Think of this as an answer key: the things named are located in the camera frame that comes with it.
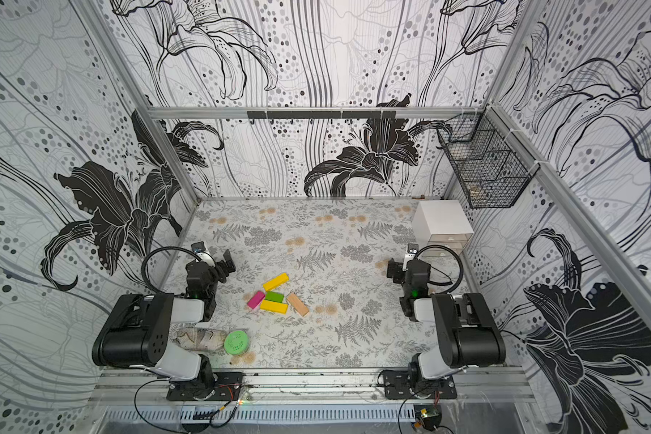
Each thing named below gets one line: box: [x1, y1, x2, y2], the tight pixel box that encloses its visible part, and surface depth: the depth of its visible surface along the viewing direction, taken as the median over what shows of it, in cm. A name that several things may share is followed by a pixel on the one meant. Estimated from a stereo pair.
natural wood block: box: [286, 292, 310, 317], surface depth 90 cm
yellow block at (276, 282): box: [262, 272, 290, 293], surface depth 95 cm
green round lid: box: [223, 330, 251, 356], surface depth 78 cm
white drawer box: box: [411, 199, 475, 254], surface depth 96 cm
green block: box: [264, 291, 285, 303], surface depth 92 cm
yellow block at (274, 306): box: [260, 299, 289, 315], surface depth 90 cm
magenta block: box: [246, 290, 266, 310], surface depth 91 cm
